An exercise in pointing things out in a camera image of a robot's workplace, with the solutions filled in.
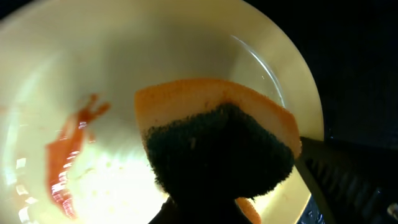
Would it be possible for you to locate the green and yellow sponge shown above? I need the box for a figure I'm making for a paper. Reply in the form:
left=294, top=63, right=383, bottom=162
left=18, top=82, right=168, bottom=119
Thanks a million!
left=134, top=78, right=302, bottom=224

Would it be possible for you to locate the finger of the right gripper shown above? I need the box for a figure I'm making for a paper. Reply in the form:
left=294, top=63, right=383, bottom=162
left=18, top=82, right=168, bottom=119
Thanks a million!
left=295, top=138, right=397, bottom=224

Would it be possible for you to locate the round black serving tray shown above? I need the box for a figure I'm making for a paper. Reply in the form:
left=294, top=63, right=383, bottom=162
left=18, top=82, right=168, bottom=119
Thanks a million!
left=242, top=0, right=398, bottom=224

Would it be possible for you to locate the yellow plate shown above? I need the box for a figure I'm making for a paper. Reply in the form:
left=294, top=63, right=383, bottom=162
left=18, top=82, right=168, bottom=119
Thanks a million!
left=1, top=0, right=324, bottom=223

